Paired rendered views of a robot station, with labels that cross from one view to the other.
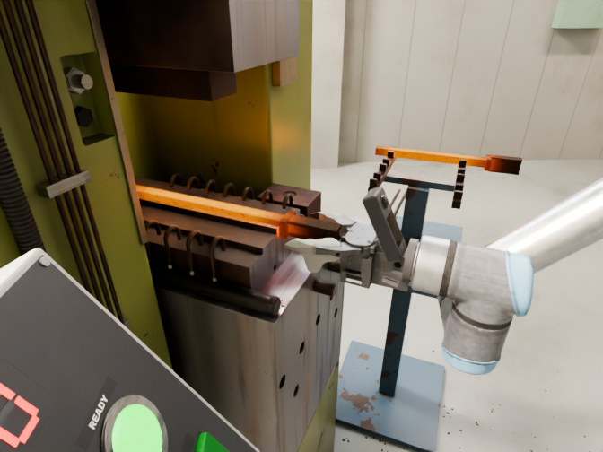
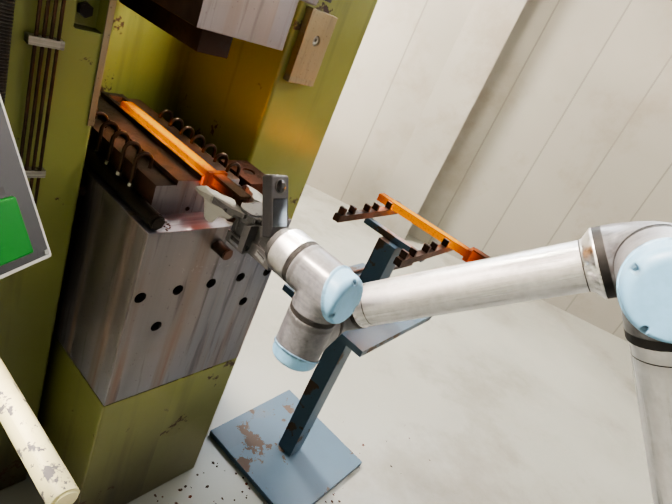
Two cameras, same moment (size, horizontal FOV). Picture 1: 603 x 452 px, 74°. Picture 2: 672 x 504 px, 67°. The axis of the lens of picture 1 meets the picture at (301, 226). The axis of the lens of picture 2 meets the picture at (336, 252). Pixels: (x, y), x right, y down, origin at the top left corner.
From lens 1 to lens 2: 0.47 m
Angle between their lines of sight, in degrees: 8
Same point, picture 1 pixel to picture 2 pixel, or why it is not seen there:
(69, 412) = not seen: outside the picture
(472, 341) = (289, 328)
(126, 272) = (64, 137)
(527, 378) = not seen: outside the picture
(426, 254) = (286, 238)
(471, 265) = (310, 259)
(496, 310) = (311, 305)
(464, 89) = (582, 224)
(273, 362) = (136, 271)
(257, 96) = (266, 80)
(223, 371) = (103, 269)
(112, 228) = (68, 96)
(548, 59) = not seen: outside the picture
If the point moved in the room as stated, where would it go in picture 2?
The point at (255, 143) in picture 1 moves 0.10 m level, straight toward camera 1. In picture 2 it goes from (250, 121) to (235, 127)
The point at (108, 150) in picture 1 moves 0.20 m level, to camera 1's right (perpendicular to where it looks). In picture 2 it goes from (91, 40) to (192, 90)
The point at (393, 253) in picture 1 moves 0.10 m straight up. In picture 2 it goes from (267, 229) to (285, 180)
